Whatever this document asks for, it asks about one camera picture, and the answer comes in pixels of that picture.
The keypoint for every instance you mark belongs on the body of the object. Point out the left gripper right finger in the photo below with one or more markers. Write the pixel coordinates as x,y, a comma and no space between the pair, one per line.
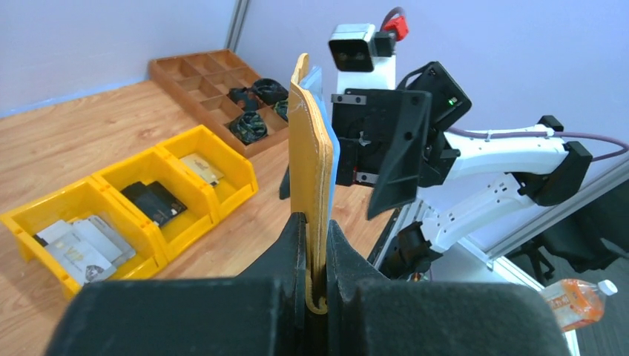
370,314

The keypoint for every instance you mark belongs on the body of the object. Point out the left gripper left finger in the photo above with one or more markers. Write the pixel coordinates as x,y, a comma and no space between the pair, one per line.
260,311

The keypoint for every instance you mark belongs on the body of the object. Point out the wooden compartment tray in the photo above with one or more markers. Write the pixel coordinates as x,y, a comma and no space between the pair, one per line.
200,82

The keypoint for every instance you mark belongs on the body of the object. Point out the grey cards in left bin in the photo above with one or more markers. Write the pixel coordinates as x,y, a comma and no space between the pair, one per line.
89,249

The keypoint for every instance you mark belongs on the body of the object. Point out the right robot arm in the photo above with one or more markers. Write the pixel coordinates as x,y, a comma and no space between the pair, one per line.
540,165

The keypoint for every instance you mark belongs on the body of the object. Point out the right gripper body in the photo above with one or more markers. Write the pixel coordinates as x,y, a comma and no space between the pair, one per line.
364,121

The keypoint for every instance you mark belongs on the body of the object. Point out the black card holders in bin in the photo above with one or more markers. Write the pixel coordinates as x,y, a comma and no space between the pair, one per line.
155,202

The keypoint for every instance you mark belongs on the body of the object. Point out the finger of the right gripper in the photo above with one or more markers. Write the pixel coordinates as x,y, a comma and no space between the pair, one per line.
400,172
284,189

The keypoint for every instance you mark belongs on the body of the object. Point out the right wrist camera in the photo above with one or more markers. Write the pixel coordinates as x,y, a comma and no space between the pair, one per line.
364,56

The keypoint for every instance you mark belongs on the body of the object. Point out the orange drink bottle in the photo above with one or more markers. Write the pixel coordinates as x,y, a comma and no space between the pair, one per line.
576,303

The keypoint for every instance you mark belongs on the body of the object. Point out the yellow three-compartment bin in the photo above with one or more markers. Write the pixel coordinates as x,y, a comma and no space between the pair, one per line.
100,194

